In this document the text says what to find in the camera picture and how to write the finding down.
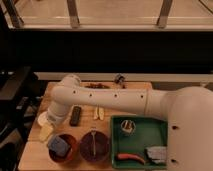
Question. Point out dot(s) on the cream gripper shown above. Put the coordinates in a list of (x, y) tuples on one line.
[(45, 132)]

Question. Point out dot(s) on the blue sponge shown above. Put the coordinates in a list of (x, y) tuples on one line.
[(58, 145)]

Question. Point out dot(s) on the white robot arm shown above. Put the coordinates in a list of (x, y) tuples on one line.
[(188, 111)]

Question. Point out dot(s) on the green plastic tray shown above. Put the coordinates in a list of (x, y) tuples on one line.
[(148, 132)]

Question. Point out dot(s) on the white lidded jar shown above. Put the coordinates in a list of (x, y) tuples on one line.
[(42, 119)]

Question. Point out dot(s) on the orange bowl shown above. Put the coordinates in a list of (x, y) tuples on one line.
[(70, 156)]

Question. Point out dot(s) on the black remote control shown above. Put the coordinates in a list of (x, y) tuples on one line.
[(75, 116)]

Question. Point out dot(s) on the metal fork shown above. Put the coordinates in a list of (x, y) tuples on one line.
[(93, 133)]

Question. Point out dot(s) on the black chair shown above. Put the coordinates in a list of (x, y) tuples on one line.
[(19, 90)]

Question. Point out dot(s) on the purple bowl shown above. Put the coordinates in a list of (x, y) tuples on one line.
[(102, 147)]

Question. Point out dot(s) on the small metal cup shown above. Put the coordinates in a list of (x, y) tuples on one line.
[(128, 127)]

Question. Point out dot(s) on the orange carrot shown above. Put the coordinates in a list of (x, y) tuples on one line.
[(125, 156)]

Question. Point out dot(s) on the grey folded cloth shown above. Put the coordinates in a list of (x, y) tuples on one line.
[(157, 154)]

